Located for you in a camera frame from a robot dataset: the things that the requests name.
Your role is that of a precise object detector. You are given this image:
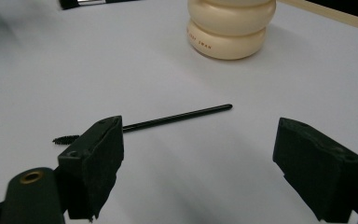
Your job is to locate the cream ribbed brush holder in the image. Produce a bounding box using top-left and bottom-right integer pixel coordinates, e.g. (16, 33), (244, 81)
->
(186, 0), (277, 61)

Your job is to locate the wooden table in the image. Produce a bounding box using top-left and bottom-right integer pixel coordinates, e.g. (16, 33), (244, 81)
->
(276, 0), (358, 35)

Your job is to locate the white table board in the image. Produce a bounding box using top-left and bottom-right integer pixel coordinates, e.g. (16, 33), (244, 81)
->
(0, 0), (358, 224)

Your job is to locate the black fluffy makeup brush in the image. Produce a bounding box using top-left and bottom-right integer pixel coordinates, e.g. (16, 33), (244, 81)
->
(59, 0), (139, 10)

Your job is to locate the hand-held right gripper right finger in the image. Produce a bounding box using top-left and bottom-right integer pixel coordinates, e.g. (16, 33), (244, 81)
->
(272, 117), (358, 224)

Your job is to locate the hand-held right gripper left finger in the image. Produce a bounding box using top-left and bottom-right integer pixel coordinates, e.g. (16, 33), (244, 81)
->
(57, 115), (125, 222)

